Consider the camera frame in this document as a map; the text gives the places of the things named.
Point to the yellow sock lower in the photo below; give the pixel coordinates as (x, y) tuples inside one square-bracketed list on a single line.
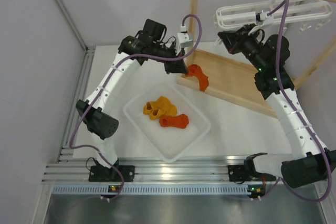
[(156, 114)]

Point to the white plastic tray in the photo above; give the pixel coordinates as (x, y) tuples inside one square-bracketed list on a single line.
[(170, 143)]

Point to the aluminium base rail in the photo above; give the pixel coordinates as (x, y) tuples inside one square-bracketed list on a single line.
[(190, 169)]

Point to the yellow sock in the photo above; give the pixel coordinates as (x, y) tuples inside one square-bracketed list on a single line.
[(163, 103), (156, 114)]

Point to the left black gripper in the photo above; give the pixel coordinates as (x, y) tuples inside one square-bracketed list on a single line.
[(175, 66)]

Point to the wooden hanging rack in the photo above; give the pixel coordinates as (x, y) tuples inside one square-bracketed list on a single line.
[(233, 81)]

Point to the slotted grey cable duct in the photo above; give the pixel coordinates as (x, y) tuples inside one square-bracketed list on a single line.
[(153, 189)]

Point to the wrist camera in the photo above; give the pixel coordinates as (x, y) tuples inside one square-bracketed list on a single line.
[(184, 38), (264, 18)]

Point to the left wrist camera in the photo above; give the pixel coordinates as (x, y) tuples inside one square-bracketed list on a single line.
[(184, 38)]

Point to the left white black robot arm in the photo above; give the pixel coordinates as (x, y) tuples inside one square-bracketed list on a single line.
[(132, 53)]

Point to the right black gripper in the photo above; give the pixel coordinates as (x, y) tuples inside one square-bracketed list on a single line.
[(233, 40)]

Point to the white clip hanger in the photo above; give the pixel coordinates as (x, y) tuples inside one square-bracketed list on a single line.
[(232, 18)]

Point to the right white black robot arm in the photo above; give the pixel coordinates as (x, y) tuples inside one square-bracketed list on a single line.
[(310, 160)]

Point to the aluminium corner frame post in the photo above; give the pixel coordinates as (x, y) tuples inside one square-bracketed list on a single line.
[(71, 24)]

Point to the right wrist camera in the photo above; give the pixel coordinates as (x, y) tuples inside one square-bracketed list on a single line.
[(264, 18)]

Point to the orange sock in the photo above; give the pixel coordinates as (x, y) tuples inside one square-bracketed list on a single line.
[(196, 71), (181, 121)]

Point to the yellow sock upper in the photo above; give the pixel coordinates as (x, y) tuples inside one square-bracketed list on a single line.
[(163, 103)]

